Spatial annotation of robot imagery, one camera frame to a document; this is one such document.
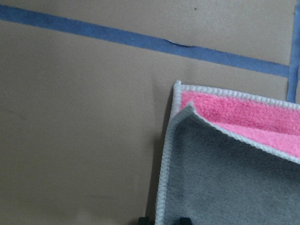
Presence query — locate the pink towel with white edge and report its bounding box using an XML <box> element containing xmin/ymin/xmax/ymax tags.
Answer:
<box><xmin>155</xmin><ymin>81</ymin><xmax>300</xmax><ymax>225</ymax></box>

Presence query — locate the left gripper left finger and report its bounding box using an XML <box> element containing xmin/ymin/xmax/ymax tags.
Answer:
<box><xmin>137</xmin><ymin>217</ymin><xmax>150</xmax><ymax>225</ymax></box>

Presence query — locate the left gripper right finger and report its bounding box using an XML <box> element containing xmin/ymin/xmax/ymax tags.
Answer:
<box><xmin>179</xmin><ymin>217</ymin><xmax>191</xmax><ymax>225</ymax></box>

